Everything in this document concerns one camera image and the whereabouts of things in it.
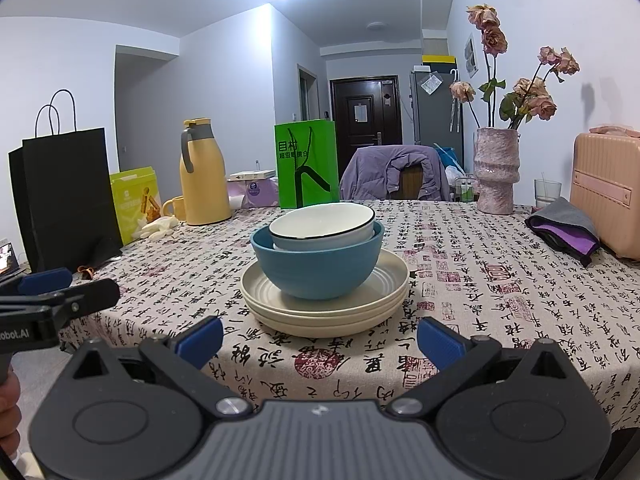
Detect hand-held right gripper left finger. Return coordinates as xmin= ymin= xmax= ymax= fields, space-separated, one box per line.
xmin=60 ymin=316 xmax=253 ymax=421

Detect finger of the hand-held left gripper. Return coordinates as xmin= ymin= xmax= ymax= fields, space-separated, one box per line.
xmin=0 ymin=267 xmax=74 ymax=298
xmin=0 ymin=278 xmax=121 ymax=327

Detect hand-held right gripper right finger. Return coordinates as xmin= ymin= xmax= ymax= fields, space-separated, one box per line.
xmin=387 ymin=316 xmax=581 ymax=420

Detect cream plate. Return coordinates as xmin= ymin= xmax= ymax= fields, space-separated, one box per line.
xmin=257 ymin=310 xmax=398 ymax=339
xmin=246 ymin=295 xmax=407 ymax=328
xmin=240 ymin=247 xmax=412 ymax=313

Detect blue bowl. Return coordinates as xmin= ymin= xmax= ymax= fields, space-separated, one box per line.
xmin=250 ymin=221 xmax=385 ymax=301

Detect person's left hand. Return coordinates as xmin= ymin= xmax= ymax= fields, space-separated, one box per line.
xmin=0 ymin=373 xmax=23 ymax=466

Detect printed tablecloth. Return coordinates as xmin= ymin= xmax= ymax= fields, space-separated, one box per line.
xmin=57 ymin=199 xmax=640 ymax=433

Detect laptop screen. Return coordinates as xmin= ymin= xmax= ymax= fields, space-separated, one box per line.
xmin=0 ymin=241 xmax=21 ymax=276

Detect black paper bag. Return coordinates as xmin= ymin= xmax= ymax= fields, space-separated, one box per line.
xmin=7 ymin=89 xmax=123 ymax=273

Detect cream rubber gloves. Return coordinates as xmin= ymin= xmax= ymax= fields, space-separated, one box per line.
xmin=140 ymin=215 xmax=178 ymax=238

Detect yellow-green snack box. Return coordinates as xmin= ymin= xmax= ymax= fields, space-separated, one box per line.
xmin=110 ymin=166 xmax=163 ymax=247

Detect yellow mug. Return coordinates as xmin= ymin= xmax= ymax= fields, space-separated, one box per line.
xmin=162 ymin=196 xmax=187 ymax=221

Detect yellow thermos jug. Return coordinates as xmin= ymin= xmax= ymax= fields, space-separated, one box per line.
xmin=180 ymin=118 xmax=233 ymax=226

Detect purple tissue pack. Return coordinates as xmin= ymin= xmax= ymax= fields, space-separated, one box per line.
xmin=227 ymin=177 xmax=280 ymax=209

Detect wooden chair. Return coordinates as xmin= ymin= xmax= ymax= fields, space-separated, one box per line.
xmin=395 ymin=166 xmax=426 ymax=201

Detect white plastic bag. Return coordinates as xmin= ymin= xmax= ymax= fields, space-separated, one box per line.
xmin=444 ymin=165 xmax=468 ymax=191

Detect pink textured vase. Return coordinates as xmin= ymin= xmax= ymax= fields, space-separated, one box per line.
xmin=472 ymin=127 xmax=521 ymax=216

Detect grey and purple cloth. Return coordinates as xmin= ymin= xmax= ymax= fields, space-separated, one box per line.
xmin=525 ymin=196 xmax=601 ymax=267

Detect purple padded jacket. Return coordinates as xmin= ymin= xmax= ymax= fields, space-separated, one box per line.
xmin=339 ymin=144 xmax=452 ymax=203

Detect glass cup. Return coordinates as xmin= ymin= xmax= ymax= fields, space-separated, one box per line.
xmin=534 ymin=179 xmax=563 ymax=209

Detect green paper bag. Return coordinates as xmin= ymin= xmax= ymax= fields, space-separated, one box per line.
xmin=274 ymin=119 xmax=340 ymax=209

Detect grey refrigerator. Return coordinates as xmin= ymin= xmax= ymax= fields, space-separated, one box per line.
xmin=410 ymin=67 xmax=465 ymax=161

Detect beige suitcase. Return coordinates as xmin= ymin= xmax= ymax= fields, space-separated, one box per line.
xmin=570 ymin=125 xmax=640 ymax=261

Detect dark entrance door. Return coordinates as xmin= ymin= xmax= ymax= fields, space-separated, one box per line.
xmin=329 ymin=76 xmax=403 ymax=153

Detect white umbrella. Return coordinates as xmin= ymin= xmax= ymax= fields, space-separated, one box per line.
xmin=448 ymin=67 xmax=461 ymax=133

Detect grey interior doorway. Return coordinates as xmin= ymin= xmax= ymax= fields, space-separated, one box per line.
xmin=297 ymin=64 xmax=321 ymax=122

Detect dried roses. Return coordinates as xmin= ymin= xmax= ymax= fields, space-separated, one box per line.
xmin=449 ymin=4 xmax=581 ymax=131

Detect wire rack with bottles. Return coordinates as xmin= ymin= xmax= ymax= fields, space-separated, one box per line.
xmin=452 ymin=172 xmax=478 ymax=203

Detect wall poster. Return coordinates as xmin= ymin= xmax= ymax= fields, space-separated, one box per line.
xmin=463 ymin=32 xmax=478 ymax=79

